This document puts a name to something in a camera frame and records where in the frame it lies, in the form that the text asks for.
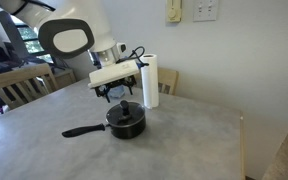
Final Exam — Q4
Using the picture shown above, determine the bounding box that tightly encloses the glass lid with black knob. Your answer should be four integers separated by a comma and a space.
105, 99, 147, 128

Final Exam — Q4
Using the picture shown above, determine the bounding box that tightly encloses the white light switch plate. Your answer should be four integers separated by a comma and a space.
192, 0, 220, 23

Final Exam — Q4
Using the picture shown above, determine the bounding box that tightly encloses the beige wall thermostat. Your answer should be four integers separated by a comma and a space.
165, 0, 183, 24

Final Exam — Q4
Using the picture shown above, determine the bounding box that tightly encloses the grey leaning board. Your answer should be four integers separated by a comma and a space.
0, 9, 31, 62

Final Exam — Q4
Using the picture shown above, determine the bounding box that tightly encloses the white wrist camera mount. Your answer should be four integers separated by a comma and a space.
87, 59, 141, 90

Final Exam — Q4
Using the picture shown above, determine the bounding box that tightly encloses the slatted wooden chair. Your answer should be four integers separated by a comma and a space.
0, 63, 60, 110

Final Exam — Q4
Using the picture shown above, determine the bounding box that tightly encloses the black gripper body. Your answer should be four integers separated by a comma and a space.
95, 75, 137, 98

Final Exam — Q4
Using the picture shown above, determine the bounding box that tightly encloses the black framed window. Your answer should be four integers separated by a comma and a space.
11, 15, 57, 64

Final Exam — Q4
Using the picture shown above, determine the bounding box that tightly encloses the light wooden cabinet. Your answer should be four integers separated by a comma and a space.
52, 66, 78, 89

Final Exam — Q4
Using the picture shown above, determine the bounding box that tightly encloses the black pot with long handle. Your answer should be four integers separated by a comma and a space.
61, 109, 148, 140

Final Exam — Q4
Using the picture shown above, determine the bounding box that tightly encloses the white paper towel roll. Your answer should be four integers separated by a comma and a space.
139, 53, 161, 110

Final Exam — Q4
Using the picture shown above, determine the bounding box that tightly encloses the wooden chair with cutout back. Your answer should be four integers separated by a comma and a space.
133, 66, 180, 97

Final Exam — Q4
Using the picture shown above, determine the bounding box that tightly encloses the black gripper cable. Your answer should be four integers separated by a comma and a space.
116, 46, 151, 68

